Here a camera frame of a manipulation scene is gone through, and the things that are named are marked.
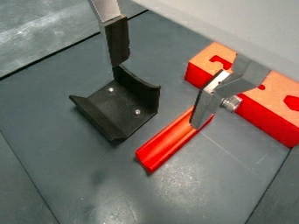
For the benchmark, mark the red shape-sorting block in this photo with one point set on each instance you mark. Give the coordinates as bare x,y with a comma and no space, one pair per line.
270,106

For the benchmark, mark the red arch-shaped bar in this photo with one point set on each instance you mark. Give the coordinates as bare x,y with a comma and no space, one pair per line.
168,140

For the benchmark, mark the black cradle fixture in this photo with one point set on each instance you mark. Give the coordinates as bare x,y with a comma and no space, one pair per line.
122,106

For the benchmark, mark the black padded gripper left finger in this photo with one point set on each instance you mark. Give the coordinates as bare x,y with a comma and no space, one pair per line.
114,26

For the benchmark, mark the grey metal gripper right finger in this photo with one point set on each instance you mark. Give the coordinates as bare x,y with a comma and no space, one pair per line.
246,77

